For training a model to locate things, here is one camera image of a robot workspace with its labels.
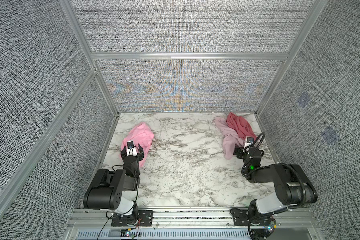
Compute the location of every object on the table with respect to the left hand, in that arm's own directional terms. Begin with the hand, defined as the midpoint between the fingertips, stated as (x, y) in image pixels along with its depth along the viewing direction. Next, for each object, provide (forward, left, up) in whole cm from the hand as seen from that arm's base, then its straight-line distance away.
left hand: (132, 145), depth 89 cm
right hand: (-1, -69, -2) cm, 69 cm away
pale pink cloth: (+5, -62, -5) cm, 63 cm away
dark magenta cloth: (+13, -70, -1) cm, 72 cm away
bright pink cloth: (+11, -4, -3) cm, 12 cm away
